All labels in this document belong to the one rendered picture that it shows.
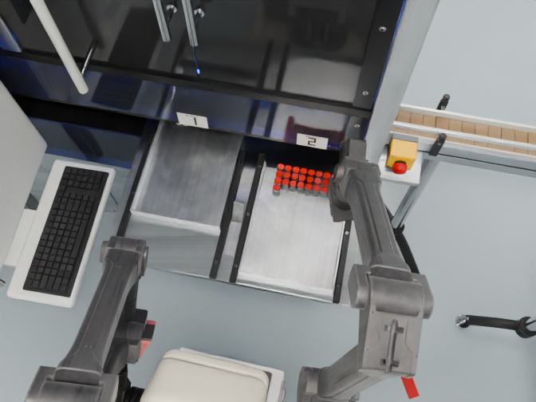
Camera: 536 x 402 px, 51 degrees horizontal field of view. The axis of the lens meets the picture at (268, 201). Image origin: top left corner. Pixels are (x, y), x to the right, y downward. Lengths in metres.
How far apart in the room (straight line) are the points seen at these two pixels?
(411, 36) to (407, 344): 0.63
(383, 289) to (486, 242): 1.93
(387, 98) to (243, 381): 0.71
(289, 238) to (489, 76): 1.82
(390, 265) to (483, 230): 1.90
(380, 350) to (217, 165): 1.03
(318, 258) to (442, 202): 1.23
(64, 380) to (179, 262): 0.79
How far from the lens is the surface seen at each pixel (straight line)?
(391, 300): 0.80
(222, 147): 1.73
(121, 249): 1.11
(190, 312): 2.47
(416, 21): 1.16
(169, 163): 1.72
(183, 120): 1.63
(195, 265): 1.59
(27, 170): 1.85
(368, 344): 0.79
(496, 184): 2.84
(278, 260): 1.58
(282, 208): 1.64
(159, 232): 1.64
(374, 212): 0.96
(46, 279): 1.74
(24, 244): 1.83
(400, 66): 1.27
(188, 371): 1.07
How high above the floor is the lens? 2.39
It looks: 67 degrees down
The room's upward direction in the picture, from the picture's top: 1 degrees counter-clockwise
